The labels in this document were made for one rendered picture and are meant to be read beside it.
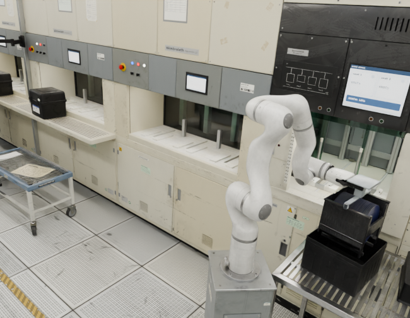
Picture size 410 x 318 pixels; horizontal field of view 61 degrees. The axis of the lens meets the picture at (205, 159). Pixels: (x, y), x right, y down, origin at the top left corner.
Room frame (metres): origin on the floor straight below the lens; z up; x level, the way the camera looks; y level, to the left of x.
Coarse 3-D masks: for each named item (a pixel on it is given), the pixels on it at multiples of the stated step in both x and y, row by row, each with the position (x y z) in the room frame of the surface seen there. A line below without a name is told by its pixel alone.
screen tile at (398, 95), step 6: (384, 78) 1.73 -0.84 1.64; (390, 78) 1.71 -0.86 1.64; (396, 78) 1.70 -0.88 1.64; (402, 78) 1.68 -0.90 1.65; (378, 84) 1.74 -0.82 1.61; (384, 84) 1.72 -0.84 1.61; (390, 84) 1.71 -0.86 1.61; (396, 84) 1.69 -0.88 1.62; (402, 84) 1.68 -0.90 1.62; (378, 90) 1.74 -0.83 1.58; (384, 90) 1.72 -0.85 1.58; (402, 90) 1.67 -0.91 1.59; (378, 96) 1.73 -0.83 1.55; (384, 96) 1.72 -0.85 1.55; (390, 96) 1.70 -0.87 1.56; (396, 96) 1.69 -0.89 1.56; (402, 96) 1.67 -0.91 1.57
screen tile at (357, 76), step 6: (354, 72) 1.82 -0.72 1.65; (360, 72) 1.80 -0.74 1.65; (354, 78) 1.81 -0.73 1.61; (360, 78) 1.79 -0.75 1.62; (366, 78) 1.78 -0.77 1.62; (372, 84) 1.76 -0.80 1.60; (348, 90) 1.82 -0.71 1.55; (354, 90) 1.80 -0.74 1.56; (360, 90) 1.79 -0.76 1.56; (366, 90) 1.77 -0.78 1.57; (372, 90) 1.75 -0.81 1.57
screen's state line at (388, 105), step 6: (348, 96) 1.82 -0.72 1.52; (354, 96) 1.80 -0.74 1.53; (354, 102) 1.80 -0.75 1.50; (360, 102) 1.78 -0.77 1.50; (366, 102) 1.76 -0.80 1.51; (372, 102) 1.74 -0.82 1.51; (378, 102) 1.73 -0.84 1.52; (384, 102) 1.71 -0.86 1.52; (390, 102) 1.70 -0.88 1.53; (384, 108) 1.71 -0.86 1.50; (390, 108) 1.69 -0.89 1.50; (396, 108) 1.68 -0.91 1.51
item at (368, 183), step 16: (336, 192) 1.46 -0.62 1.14; (352, 192) 1.51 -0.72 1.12; (368, 192) 1.47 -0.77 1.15; (336, 208) 1.35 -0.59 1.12; (384, 208) 1.38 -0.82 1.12; (320, 224) 1.38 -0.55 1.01; (336, 224) 1.34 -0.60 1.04; (352, 224) 1.29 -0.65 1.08; (368, 224) 1.26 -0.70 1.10; (336, 240) 1.37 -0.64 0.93; (352, 240) 1.28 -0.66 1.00
